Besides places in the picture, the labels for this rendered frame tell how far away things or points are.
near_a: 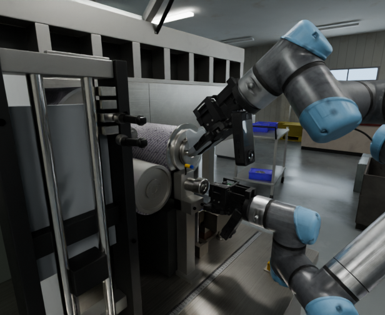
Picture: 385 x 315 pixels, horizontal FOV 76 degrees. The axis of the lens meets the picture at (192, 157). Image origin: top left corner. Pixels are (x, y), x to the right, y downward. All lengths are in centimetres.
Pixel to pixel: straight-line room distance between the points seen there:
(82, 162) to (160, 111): 69
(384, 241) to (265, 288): 32
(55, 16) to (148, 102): 38
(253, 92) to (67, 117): 31
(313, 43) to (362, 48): 880
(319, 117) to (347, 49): 889
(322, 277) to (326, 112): 32
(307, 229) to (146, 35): 82
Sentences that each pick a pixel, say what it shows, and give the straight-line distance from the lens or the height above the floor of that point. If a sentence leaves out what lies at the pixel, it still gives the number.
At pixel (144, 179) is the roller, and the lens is 58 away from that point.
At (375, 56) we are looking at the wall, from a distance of 919.
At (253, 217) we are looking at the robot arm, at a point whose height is 111.
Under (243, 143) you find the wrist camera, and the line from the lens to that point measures 51.
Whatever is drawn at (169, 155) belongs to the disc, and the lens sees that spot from 62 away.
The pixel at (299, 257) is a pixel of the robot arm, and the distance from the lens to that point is 63.
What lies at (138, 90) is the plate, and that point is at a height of 141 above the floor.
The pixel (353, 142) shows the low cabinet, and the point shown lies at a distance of 686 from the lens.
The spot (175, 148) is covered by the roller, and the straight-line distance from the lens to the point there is 62.
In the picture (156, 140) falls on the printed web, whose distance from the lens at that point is 66.
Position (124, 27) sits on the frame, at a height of 161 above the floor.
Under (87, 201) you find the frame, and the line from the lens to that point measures 39.
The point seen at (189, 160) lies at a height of 123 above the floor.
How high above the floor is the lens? 140
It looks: 14 degrees down
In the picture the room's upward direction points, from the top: straight up
